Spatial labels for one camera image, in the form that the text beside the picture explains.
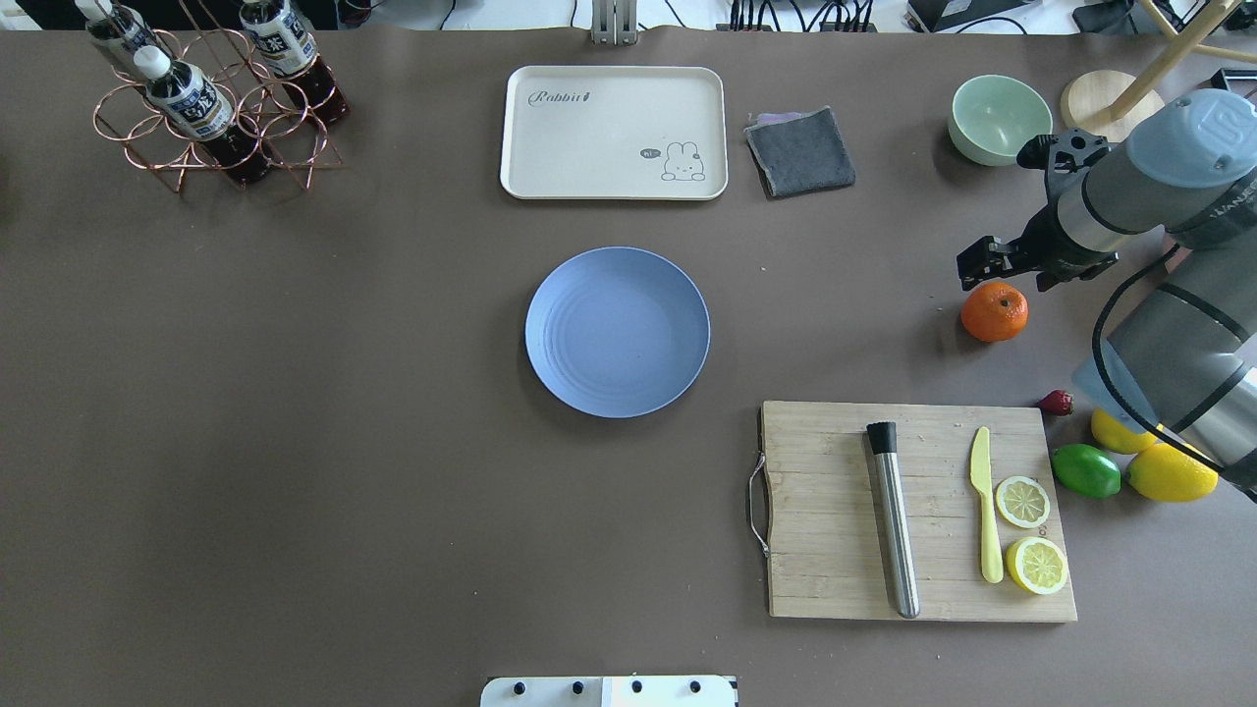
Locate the grey folded cloth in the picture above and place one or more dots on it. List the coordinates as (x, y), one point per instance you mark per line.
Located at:
(799, 153)

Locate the lemon half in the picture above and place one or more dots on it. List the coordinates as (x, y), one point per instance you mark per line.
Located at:
(1037, 565)

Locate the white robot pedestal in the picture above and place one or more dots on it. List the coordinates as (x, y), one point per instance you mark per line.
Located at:
(632, 690)

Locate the lemon slice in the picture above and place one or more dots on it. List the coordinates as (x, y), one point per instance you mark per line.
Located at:
(1022, 502)

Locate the mint green bowl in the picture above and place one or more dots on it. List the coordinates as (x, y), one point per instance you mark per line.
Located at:
(993, 116)

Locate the orange mandarin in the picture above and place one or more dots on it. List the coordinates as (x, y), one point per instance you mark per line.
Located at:
(995, 312)

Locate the wooden cup stand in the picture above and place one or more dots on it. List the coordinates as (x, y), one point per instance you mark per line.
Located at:
(1111, 104)

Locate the whole yellow lemon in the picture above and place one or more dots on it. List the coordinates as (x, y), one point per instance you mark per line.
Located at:
(1111, 434)
(1164, 474)

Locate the cream rabbit tray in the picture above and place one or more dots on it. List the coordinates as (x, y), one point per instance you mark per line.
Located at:
(603, 132)

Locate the yellow plastic knife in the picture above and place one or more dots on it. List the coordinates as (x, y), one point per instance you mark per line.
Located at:
(980, 476)

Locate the green lime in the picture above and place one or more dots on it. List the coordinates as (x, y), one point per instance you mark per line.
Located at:
(1086, 470)

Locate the copper wire bottle rack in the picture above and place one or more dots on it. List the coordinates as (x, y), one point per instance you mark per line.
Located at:
(238, 102)

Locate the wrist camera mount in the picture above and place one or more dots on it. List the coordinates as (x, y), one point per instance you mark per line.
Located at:
(1065, 158)

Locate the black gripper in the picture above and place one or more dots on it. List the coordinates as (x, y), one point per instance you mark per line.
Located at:
(1043, 240)

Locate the steel muddler black tip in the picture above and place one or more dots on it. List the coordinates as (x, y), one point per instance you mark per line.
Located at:
(883, 440)

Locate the blue plate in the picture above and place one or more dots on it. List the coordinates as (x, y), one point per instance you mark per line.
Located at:
(617, 332)

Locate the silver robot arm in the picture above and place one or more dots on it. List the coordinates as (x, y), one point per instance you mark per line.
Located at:
(1173, 361)

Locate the red strawberry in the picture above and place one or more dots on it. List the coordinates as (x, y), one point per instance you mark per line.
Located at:
(1057, 403)

